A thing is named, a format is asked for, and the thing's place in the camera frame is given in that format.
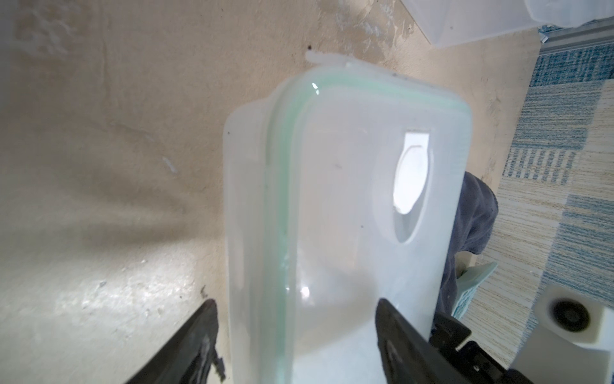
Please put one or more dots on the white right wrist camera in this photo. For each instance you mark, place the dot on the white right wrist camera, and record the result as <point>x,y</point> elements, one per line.
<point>572,341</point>

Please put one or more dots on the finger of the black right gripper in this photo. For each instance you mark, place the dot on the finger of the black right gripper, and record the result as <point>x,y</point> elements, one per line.
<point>448,337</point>

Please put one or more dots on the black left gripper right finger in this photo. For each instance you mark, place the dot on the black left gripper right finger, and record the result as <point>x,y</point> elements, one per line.
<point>406,356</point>

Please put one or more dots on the clear far lunch box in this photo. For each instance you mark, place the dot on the clear far lunch box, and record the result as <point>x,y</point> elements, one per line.
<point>454,22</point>

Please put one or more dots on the light blue calculator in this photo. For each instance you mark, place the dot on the light blue calculator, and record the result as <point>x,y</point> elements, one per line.
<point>470,276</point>

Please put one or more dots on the grey cleaning cloth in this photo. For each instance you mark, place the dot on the grey cleaning cloth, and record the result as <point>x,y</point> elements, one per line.
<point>477,211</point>

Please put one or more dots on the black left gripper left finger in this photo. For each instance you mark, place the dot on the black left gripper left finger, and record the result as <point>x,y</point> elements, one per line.
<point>190,355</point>

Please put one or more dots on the green-rimmed lunch box lid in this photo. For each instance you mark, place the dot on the green-rimmed lunch box lid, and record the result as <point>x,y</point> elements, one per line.
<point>340,189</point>

